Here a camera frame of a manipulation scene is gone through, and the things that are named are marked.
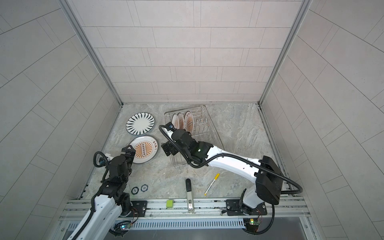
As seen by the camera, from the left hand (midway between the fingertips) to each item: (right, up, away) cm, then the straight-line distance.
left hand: (135, 147), depth 82 cm
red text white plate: (+29, +14, +13) cm, 35 cm away
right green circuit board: (+60, -32, -14) cm, 70 cm away
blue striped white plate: (-5, +12, +20) cm, 24 cm away
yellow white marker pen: (+45, -16, -2) cm, 48 cm away
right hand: (+20, +5, -9) cm, 23 cm away
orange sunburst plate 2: (+24, +14, +9) cm, 30 cm away
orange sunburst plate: (+4, -3, +7) cm, 9 cm away
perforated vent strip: (+26, -32, -14) cm, 44 cm away
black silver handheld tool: (+32, -26, -13) cm, 43 cm away
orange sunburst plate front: (+21, +14, +12) cm, 28 cm away
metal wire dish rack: (+39, +8, +14) cm, 43 cm away
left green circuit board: (+4, -31, -18) cm, 36 cm away
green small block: (+21, -26, -9) cm, 35 cm away
